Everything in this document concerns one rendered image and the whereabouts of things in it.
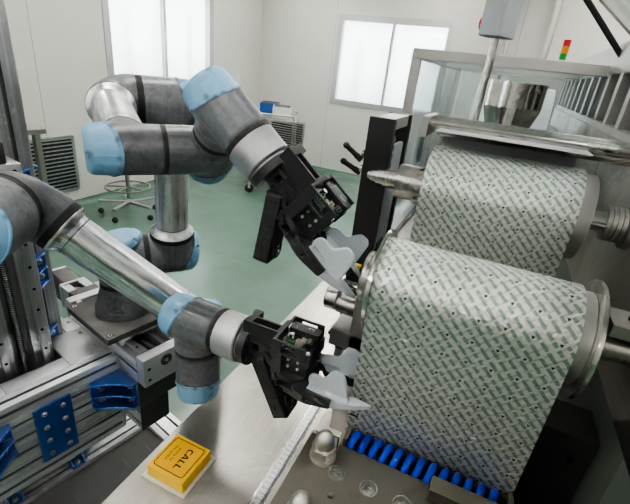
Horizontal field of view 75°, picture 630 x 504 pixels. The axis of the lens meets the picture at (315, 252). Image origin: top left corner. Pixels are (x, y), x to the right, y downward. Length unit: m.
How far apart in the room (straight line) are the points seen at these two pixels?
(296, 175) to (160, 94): 0.53
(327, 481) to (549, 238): 0.48
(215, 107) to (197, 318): 0.32
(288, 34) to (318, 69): 0.67
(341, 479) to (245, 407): 0.31
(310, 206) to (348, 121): 5.89
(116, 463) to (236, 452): 0.97
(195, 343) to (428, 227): 0.43
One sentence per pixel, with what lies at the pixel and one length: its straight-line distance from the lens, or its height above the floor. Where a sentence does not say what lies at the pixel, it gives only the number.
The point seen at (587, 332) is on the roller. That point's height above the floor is 1.28.
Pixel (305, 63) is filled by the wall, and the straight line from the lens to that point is 6.67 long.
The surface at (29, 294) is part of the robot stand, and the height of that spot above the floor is 0.92.
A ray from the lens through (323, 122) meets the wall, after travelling 6.56.
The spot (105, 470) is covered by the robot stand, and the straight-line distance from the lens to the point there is 1.72.
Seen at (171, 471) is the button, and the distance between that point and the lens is 0.76.
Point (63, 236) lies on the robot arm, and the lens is 0.81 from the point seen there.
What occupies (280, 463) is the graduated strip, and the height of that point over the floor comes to 0.90.
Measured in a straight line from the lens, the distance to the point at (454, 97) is 1.51.
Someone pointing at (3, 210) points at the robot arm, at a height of 1.29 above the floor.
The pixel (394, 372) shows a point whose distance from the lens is 0.59.
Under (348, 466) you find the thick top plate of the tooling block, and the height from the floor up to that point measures 1.03.
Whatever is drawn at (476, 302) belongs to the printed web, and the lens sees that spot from 0.53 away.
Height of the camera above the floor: 1.52
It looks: 24 degrees down
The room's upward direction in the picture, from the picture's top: 7 degrees clockwise
